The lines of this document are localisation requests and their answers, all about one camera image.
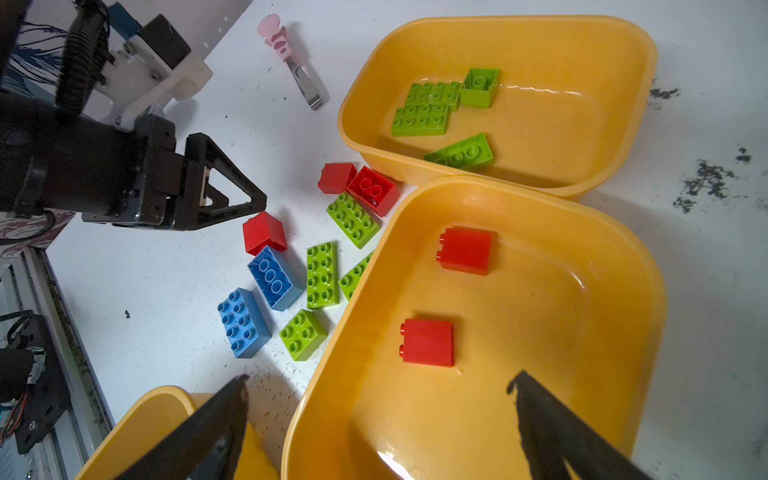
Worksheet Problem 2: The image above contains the yellow tray near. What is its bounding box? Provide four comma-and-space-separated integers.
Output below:
76, 386, 279, 479

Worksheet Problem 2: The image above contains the small green brick bottom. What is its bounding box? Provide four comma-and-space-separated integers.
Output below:
279, 309, 327, 361

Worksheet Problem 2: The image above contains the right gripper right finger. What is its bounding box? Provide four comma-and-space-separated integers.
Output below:
507, 370, 650, 480

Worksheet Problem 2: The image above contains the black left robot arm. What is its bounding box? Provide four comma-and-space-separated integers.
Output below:
1, 1, 267, 231

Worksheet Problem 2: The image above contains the yellow tray far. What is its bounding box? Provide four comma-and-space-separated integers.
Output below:
338, 15, 657, 198

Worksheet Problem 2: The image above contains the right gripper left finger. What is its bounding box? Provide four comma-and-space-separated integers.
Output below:
118, 375, 248, 479

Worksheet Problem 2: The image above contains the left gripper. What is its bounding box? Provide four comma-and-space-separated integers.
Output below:
82, 115, 267, 231

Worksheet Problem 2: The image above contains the small green square brick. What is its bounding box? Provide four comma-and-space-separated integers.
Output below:
459, 68, 501, 109

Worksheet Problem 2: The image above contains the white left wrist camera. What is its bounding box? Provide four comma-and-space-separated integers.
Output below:
97, 14, 213, 132

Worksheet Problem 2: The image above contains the red tall brick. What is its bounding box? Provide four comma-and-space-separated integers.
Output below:
243, 212, 288, 256

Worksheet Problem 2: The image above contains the yellow tray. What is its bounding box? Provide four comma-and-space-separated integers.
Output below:
281, 176, 666, 479
76, 386, 279, 479
338, 15, 657, 198

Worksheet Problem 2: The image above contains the yellow tray middle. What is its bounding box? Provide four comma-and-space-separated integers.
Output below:
281, 176, 666, 479

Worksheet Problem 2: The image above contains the green brick top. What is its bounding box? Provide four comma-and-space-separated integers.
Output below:
326, 193, 380, 249

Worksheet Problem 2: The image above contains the green upturned long brick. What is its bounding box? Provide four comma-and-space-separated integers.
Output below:
424, 133, 494, 172

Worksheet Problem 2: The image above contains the green brick diagonal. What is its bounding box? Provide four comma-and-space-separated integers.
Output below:
306, 242, 339, 310

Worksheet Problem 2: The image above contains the blue brick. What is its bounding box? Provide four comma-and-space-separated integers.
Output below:
217, 288, 271, 359
248, 246, 304, 311

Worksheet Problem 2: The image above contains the small red brick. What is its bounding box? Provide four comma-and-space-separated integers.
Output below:
436, 227, 494, 276

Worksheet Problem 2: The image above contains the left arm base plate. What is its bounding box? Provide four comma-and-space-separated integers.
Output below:
1, 310, 70, 455

